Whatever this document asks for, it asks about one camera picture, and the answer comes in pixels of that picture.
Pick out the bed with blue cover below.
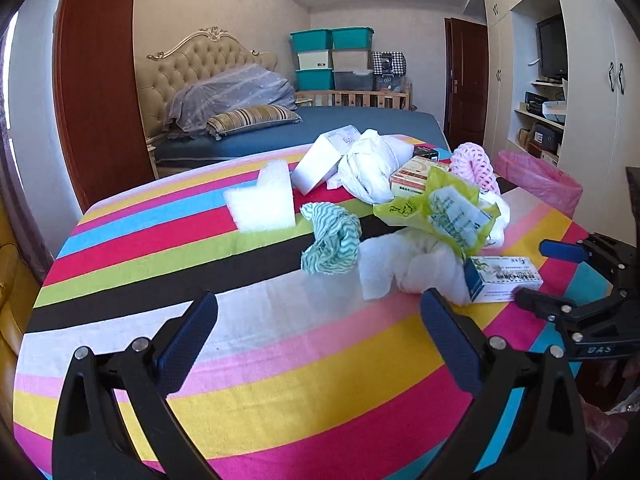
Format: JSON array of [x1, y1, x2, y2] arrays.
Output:
[[152, 107, 448, 165]]

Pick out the patterned cream medicine box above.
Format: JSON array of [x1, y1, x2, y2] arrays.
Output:
[[389, 156, 453, 197]]

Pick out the beige tufted headboard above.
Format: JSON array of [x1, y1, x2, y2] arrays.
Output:
[[136, 25, 280, 142]]

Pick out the white printed flat box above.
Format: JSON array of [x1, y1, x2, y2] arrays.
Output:
[[320, 124, 363, 155]]

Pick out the yellow chair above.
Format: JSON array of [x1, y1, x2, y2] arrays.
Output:
[[0, 200, 47, 366]]

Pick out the black office device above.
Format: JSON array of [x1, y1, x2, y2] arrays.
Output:
[[522, 91, 549, 114]]

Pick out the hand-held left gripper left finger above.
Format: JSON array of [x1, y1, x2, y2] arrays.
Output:
[[51, 290, 221, 480]]

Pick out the large brown wooden panel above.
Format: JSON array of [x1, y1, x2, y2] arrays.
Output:
[[52, 0, 157, 212]]

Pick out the striped pillow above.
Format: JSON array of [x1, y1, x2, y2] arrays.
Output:
[[206, 105, 304, 139]]

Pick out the white printer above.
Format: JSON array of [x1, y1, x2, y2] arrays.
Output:
[[542, 100, 569, 126]]

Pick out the wooden crib rail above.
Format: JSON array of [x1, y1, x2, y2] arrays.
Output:
[[295, 88, 414, 111]]

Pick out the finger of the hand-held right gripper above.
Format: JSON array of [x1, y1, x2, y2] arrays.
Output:
[[539, 232, 640, 288], [514, 285, 632, 333]]

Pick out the yellow-green plastic bag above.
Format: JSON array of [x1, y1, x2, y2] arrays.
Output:
[[372, 165, 497, 261]]

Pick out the white built-in wardrobe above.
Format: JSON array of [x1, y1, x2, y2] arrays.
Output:
[[482, 0, 640, 222]]

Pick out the white foam block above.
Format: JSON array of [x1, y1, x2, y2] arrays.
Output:
[[290, 132, 351, 196]]

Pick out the white paper towel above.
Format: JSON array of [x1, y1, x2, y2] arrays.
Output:
[[357, 235, 416, 302]]

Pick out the person's patterned clothing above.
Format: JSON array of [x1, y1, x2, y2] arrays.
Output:
[[580, 360, 640, 480]]

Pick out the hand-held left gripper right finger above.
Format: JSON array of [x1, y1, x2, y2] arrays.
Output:
[[420, 287, 586, 480]]

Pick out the dark storage bag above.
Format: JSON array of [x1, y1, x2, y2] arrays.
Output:
[[374, 74, 407, 94]]

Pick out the pink foam net sleeve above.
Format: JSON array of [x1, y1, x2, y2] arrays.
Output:
[[450, 142, 502, 196]]

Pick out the white crumpled tissue wad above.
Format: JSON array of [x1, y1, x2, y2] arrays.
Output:
[[400, 231, 473, 307]]

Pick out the teal striped cloth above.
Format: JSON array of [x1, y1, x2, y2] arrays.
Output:
[[300, 201, 362, 275]]

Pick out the white storage box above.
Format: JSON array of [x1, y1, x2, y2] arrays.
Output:
[[296, 50, 335, 71]]

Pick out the beige storage box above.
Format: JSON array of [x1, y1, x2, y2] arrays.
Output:
[[332, 49, 374, 72]]

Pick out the white plastic bag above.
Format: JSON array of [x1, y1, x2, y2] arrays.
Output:
[[337, 129, 417, 206]]

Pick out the blue and white medicine box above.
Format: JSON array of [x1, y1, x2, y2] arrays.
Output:
[[462, 254, 545, 305]]

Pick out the small white crumpled bag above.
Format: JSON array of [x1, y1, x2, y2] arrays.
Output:
[[480, 192, 513, 250]]

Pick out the clear grey storage box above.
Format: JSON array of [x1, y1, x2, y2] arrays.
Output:
[[333, 70, 375, 92]]

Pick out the trash bin with pink bag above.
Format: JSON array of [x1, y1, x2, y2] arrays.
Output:
[[492, 149, 585, 220]]

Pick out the grey-blue duvet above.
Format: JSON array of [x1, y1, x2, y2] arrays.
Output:
[[165, 62, 299, 137]]

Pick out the brown room door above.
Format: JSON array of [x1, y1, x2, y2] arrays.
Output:
[[444, 17, 490, 149]]

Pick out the teal storage box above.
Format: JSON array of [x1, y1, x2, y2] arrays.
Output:
[[295, 69, 336, 92], [291, 29, 335, 54], [331, 26, 376, 51]]

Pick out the white textured foam sheet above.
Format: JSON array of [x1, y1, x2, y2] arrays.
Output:
[[222, 160, 299, 234]]

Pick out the black safe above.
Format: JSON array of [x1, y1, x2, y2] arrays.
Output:
[[530, 122, 564, 154]]

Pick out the black television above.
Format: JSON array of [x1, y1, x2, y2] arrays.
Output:
[[536, 14, 569, 80]]

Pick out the colourful striped tablecloth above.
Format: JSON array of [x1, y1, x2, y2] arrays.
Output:
[[12, 132, 632, 480]]

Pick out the black white checkered bag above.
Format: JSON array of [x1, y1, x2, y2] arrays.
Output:
[[371, 51, 407, 75]]

